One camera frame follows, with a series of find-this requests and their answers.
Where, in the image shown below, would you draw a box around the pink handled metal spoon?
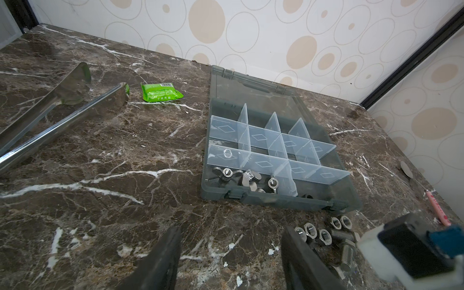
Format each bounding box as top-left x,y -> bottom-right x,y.
400,161 -> 451,227

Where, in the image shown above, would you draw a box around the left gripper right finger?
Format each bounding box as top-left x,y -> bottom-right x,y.
281,226 -> 346,290

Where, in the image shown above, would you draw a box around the green snack packet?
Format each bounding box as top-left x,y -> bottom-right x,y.
141,83 -> 184,103

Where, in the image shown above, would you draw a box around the silver hex nut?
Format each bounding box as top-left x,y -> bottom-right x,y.
317,228 -> 332,247
339,215 -> 352,230
330,217 -> 342,230
294,227 -> 308,242
304,222 -> 318,240

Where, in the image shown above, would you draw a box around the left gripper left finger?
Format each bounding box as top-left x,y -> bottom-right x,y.
117,226 -> 181,290

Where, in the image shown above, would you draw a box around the clear grey compartment organizer box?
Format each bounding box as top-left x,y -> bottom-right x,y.
201,66 -> 363,214

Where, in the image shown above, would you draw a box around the metal tongs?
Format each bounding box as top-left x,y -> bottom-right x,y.
1,62 -> 129,174

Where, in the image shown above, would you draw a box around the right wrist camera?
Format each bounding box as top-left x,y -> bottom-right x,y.
356,213 -> 464,290

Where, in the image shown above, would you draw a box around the silver hex bolt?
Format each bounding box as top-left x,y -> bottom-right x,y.
329,229 -> 361,243
328,264 -> 346,280
340,240 -> 356,273

